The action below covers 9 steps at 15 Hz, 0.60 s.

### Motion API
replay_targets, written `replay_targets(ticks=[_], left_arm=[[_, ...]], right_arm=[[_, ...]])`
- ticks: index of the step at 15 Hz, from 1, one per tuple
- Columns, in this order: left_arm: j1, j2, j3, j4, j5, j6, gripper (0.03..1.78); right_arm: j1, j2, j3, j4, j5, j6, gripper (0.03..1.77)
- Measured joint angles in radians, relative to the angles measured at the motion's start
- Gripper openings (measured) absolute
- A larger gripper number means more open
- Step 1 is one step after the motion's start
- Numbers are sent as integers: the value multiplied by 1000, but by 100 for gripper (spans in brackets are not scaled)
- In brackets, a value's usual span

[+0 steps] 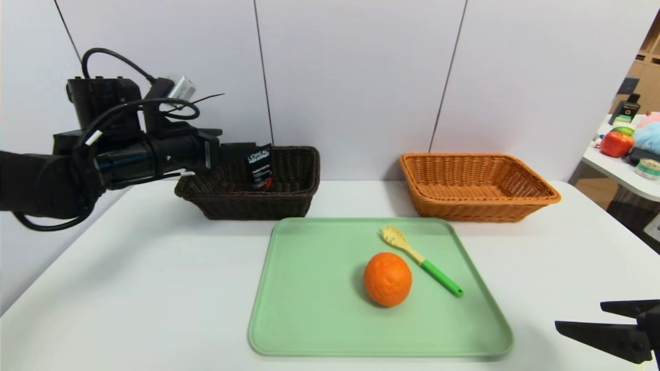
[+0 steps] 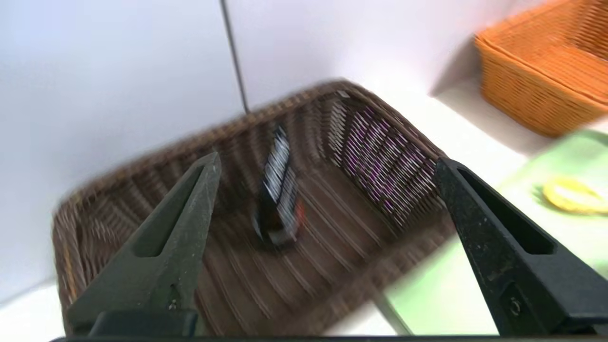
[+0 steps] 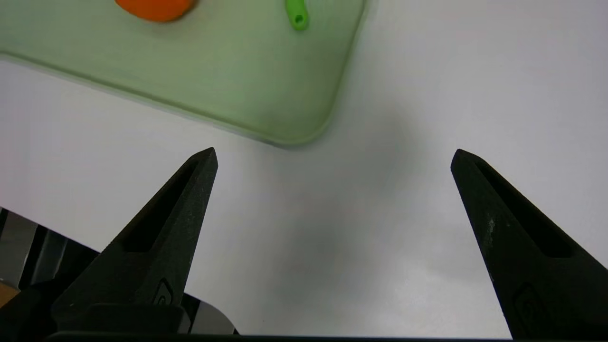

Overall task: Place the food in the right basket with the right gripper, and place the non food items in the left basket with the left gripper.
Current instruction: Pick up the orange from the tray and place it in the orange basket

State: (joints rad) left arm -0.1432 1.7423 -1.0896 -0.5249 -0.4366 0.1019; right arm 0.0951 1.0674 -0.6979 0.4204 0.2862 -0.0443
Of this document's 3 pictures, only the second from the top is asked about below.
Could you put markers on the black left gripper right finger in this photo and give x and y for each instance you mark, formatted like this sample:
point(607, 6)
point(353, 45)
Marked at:
point(513, 256)

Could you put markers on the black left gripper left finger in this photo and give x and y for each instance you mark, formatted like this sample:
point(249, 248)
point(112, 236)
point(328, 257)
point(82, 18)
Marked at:
point(166, 256)

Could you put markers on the black cosmetic tube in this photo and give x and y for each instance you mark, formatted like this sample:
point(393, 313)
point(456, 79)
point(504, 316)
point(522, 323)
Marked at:
point(278, 199)

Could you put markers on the dark brown wicker basket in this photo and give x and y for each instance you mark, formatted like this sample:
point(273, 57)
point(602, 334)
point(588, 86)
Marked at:
point(332, 247)

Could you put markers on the orange wicker basket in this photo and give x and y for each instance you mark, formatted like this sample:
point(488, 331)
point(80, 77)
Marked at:
point(541, 71)

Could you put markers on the light green plastic tray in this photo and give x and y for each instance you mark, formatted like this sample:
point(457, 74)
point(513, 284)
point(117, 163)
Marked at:
point(475, 285)

